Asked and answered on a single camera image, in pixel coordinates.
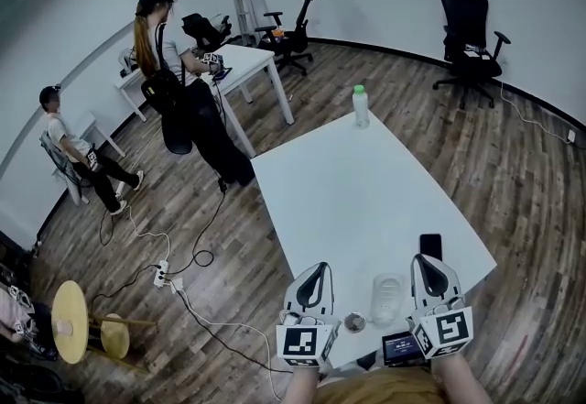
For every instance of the small white blue packet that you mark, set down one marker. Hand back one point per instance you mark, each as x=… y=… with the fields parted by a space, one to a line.
x=476 y=50

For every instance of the person's mustard shirt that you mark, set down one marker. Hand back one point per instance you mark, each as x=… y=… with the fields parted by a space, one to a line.
x=380 y=388

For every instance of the black smartphone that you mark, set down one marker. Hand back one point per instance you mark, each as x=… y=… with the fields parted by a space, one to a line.
x=430 y=244

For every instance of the long white table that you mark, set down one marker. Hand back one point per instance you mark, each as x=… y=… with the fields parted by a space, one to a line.
x=249 y=61

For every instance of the person's right forearm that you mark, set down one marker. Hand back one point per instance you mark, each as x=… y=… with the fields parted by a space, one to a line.
x=458 y=381

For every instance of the white power strip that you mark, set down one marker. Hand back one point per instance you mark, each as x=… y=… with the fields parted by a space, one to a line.
x=160 y=274

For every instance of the round wooden side table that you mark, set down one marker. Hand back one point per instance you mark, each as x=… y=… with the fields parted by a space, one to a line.
x=68 y=324

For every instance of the black high-back office chair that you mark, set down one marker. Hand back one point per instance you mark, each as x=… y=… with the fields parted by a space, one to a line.
x=464 y=17

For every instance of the person's left forearm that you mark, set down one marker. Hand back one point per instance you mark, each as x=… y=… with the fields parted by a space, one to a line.
x=300 y=386

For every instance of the grey chair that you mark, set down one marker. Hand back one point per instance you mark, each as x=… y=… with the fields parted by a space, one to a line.
x=49 y=155

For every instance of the black display device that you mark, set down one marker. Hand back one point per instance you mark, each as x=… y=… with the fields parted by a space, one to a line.
x=403 y=347

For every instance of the pink cloth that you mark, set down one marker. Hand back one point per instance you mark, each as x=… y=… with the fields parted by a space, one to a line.
x=11 y=315

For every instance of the small white table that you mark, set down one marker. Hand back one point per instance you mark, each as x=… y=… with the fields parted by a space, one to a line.
x=89 y=123
x=130 y=81

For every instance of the black tablet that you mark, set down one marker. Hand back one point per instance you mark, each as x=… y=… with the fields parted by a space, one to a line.
x=222 y=73

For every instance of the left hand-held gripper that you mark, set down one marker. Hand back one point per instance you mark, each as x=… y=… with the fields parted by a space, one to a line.
x=300 y=340

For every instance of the white plug adapter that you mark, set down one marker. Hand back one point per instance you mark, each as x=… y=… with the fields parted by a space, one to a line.
x=176 y=286

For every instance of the black office chair tilted headrest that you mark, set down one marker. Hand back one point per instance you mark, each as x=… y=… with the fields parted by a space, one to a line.
x=293 y=40

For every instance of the black low office chair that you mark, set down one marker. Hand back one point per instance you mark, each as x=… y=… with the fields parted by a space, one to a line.
x=201 y=29

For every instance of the black bag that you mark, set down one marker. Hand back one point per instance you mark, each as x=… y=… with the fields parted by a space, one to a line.
x=27 y=384

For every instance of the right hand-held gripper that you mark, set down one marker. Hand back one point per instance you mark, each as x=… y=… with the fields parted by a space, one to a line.
x=451 y=329

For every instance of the clear bottle with green cap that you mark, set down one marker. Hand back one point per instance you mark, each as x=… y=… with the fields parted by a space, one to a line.
x=361 y=109

